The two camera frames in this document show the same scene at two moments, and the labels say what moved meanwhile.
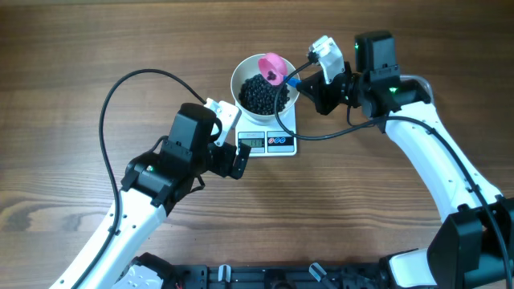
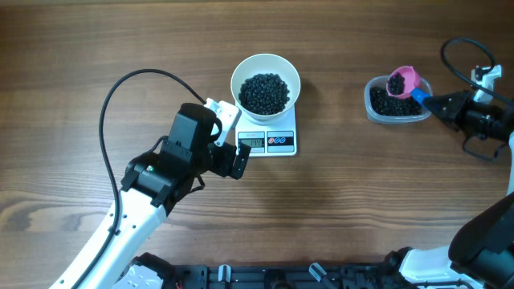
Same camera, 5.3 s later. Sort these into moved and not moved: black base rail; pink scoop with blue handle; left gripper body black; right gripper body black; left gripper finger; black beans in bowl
Moved: right gripper body black; pink scoop with blue handle
Not moved: black base rail; left gripper body black; black beans in bowl; left gripper finger
